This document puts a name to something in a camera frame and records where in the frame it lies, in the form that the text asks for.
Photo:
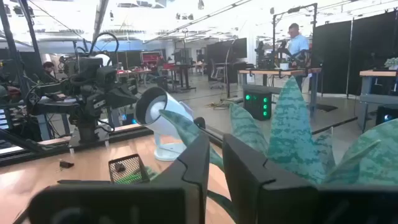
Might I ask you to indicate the black binder clip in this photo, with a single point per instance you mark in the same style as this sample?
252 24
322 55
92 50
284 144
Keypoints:
66 164

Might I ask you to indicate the black mesh desk organizer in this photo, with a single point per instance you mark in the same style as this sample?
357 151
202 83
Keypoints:
127 169

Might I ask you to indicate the black partition panels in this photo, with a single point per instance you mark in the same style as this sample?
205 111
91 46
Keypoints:
332 56

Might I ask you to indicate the wooden top work table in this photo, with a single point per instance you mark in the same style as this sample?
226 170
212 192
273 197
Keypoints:
273 72

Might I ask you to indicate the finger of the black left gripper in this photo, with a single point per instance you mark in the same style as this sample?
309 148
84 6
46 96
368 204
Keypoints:
96 105
122 95

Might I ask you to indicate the standing person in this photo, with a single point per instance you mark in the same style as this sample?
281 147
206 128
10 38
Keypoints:
298 43

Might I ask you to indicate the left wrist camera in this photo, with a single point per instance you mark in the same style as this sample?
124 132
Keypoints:
88 67

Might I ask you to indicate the small potted plant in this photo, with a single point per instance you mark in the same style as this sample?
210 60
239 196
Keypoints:
391 63

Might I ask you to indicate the black computer green lights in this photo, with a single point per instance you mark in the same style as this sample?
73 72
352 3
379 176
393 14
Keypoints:
257 104

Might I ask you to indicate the black computer blue light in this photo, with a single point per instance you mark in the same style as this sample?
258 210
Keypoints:
386 115

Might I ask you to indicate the wooden top side table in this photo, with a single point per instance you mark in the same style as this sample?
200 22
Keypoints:
373 84

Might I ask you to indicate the seated person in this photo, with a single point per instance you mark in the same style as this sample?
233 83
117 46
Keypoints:
48 70

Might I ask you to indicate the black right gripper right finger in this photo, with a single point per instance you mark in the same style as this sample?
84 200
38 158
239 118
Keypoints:
255 186

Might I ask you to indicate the black wall screen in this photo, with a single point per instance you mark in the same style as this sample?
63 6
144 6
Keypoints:
227 49

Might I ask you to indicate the office chair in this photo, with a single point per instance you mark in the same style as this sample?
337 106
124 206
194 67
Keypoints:
217 74

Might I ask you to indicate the white cylindrical camera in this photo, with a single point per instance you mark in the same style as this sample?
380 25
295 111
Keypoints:
161 105

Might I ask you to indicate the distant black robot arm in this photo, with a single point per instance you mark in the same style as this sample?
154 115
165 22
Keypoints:
267 57

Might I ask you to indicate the green snake plant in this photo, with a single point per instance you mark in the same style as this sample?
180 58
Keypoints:
292 140

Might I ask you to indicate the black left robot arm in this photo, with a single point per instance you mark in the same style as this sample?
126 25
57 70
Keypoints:
87 130

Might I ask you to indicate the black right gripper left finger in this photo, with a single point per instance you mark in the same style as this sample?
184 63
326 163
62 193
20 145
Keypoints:
196 165

